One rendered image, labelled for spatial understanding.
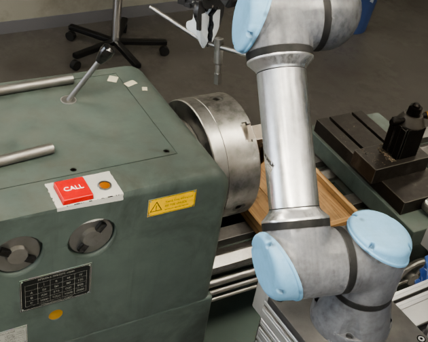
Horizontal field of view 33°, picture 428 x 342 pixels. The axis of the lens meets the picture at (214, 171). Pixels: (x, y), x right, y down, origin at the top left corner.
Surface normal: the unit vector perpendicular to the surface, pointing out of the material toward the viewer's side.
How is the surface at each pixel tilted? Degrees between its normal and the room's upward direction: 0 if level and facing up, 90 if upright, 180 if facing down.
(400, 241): 7
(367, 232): 8
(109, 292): 90
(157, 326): 90
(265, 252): 96
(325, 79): 0
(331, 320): 72
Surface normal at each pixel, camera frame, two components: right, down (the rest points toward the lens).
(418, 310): 0.14, -0.79
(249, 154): 0.46, 0.00
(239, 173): 0.48, 0.27
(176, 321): 0.47, 0.58
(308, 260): 0.24, -0.14
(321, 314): -0.82, -0.09
